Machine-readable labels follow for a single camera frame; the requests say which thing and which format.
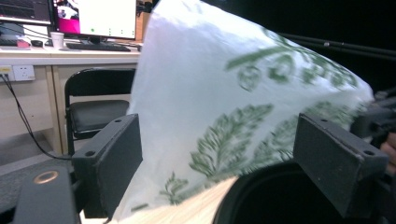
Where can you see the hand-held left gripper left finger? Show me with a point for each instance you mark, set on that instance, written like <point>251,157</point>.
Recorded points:
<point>109,161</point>

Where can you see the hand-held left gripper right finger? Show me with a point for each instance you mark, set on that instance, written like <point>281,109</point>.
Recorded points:
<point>333,158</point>

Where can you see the dark grey trash bin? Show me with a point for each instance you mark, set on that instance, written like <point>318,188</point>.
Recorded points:
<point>274,199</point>

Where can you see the green printed plastic trash bag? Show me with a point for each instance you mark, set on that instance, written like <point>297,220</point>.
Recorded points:
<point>193,87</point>

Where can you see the black folding chair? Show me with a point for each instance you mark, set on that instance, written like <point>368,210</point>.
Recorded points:
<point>96,115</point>

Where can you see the black metal bar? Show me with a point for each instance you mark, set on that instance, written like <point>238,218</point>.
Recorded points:
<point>342,46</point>

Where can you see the white desk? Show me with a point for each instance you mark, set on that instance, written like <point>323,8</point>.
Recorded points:
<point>62,57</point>

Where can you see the black keyboard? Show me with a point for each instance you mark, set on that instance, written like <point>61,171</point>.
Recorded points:
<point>98,47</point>

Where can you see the white paper cup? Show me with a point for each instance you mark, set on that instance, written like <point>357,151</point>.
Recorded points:
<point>57,40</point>

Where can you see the small black round object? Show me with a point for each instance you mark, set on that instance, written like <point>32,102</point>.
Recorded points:
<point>37,43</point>

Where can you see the bright computer monitor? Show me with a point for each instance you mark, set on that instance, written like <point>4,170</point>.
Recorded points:
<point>106,17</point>

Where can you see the small pink object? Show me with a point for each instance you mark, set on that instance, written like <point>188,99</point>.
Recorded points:
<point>23,43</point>

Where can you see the dark computer monitor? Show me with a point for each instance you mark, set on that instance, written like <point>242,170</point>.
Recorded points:
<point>21,11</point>

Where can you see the white wall socket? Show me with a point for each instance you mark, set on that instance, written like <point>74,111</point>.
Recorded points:
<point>24,73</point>
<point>6,73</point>

